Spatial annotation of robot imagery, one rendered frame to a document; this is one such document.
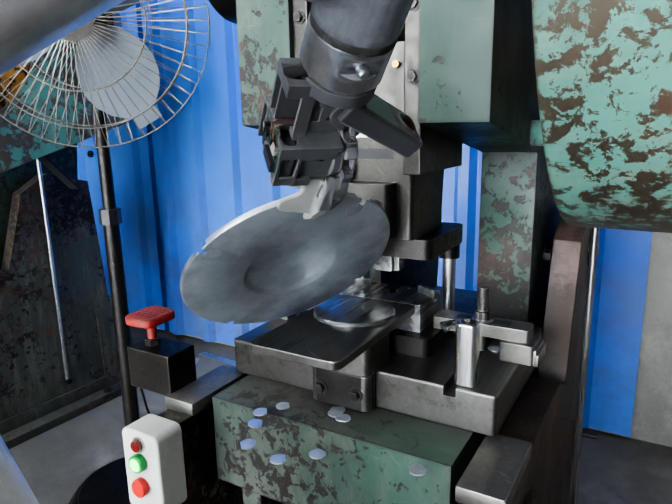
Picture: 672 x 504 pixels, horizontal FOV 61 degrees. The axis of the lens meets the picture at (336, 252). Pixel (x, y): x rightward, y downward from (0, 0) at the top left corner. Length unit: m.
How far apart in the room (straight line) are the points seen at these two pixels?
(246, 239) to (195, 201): 2.06
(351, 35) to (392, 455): 0.54
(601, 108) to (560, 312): 0.66
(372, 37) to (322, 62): 0.05
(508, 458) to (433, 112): 0.45
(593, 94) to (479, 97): 0.25
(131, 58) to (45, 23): 1.10
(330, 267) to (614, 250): 1.35
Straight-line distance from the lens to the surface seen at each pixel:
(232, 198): 2.58
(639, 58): 0.51
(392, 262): 0.95
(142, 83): 1.48
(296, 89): 0.51
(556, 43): 0.51
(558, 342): 1.15
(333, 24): 0.47
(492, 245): 1.08
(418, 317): 0.92
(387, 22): 0.46
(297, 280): 0.82
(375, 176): 0.86
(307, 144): 0.54
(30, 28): 0.34
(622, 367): 2.13
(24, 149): 2.00
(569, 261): 1.14
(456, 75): 0.77
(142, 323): 0.97
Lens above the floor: 1.07
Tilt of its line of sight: 13 degrees down
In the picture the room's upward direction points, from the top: 1 degrees counter-clockwise
